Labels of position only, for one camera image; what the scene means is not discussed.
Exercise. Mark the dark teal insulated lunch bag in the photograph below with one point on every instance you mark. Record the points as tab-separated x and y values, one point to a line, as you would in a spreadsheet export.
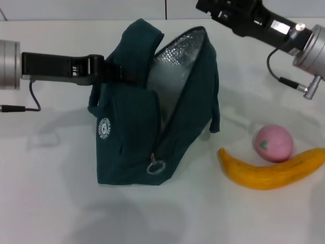
132	122

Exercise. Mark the pink egg-shaped toy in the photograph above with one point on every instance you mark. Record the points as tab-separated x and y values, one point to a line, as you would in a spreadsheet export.
275	145

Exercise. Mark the white partition board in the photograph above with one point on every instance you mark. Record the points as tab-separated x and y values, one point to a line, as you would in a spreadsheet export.
76	7

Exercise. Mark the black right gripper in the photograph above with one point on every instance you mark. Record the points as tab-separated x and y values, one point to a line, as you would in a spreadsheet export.
266	28

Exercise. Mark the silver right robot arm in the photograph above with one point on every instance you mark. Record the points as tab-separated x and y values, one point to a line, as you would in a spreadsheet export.
314	50

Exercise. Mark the yellow banana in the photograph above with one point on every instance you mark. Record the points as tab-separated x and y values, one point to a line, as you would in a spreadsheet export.
266	176

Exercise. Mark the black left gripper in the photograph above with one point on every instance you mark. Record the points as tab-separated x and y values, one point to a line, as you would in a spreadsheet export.
50	67

